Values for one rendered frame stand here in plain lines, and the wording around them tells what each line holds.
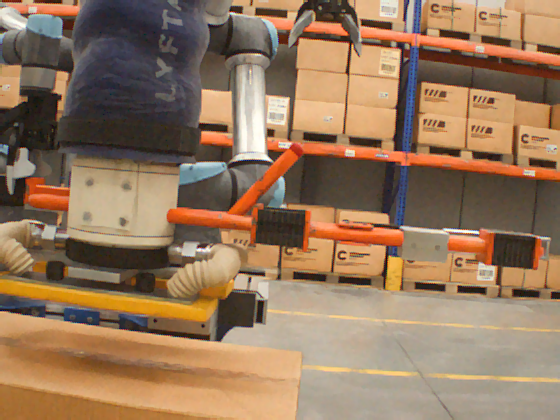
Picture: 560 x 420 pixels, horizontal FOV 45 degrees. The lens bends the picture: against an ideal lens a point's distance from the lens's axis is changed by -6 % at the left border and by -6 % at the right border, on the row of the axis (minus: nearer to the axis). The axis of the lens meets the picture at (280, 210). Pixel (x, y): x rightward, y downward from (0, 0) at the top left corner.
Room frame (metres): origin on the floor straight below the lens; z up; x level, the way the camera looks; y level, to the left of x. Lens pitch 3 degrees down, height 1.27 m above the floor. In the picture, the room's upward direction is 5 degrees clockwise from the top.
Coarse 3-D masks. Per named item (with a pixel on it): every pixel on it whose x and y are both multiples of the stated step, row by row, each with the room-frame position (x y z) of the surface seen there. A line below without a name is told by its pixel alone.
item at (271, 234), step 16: (256, 208) 1.05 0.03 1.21; (272, 208) 1.13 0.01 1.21; (288, 208) 1.13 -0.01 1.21; (256, 224) 1.05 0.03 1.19; (272, 224) 1.05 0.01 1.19; (288, 224) 1.04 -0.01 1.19; (304, 224) 1.04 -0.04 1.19; (256, 240) 1.04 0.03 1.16; (272, 240) 1.04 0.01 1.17; (288, 240) 1.04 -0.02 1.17; (304, 240) 1.04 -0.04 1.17
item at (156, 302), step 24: (48, 264) 1.00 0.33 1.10; (0, 288) 0.96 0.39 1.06; (24, 288) 0.96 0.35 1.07; (48, 288) 0.96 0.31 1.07; (72, 288) 0.97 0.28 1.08; (96, 288) 0.97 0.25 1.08; (120, 288) 1.00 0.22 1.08; (144, 288) 0.99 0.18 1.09; (144, 312) 0.95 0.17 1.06; (168, 312) 0.95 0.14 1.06; (192, 312) 0.95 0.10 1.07
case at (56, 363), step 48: (0, 336) 1.13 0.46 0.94; (48, 336) 1.18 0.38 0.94; (96, 336) 1.22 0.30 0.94; (144, 336) 1.27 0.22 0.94; (0, 384) 0.91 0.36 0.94; (48, 384) 0.92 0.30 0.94; (96, 384) 0.96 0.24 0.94; (144, 384) 0.99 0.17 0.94; (192, 384) 1.01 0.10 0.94; (240, 384) 1.04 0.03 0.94; (288, 384) 1.06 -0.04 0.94
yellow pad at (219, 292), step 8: (40, 264) 1.16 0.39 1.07; (72, 264) 1.17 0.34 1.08; (176, 264) 1.18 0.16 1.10; (64, 272) 1.15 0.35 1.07; (160, 280) 1.14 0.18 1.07; (168, 280) 1.14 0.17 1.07; (232, 280) 1.22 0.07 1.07; (160, 288) 1.14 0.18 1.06; (168, 288) 1.14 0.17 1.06; (208, 288) 1.14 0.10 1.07; (216, 288) 1.14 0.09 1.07; (224, 288) 1.14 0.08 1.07; (232, 288) 1.21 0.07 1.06; (216, 296) 1.14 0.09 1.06; (224, 296) 1.14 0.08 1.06
